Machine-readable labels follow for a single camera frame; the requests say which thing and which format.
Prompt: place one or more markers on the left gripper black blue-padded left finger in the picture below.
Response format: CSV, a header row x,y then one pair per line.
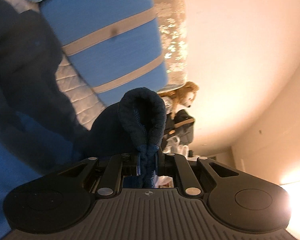
x,y
58,201

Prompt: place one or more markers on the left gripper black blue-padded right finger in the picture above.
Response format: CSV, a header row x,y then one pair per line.
x,y
236,199

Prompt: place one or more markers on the blue fleece jacket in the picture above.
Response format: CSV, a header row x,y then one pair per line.
x,y
39,130

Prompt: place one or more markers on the black bag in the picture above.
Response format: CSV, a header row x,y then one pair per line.
x,y
181,126

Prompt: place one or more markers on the silver quilted bedspread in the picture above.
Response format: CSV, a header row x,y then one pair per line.
x,y
85,102

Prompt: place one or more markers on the brown teddy bear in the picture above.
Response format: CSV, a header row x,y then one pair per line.
x,y
184,96

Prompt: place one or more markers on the blue striped pillow right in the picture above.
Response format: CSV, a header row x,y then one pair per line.
x,y
113,44

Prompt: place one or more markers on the beige floral headboard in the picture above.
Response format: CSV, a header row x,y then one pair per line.
x,y
172,26

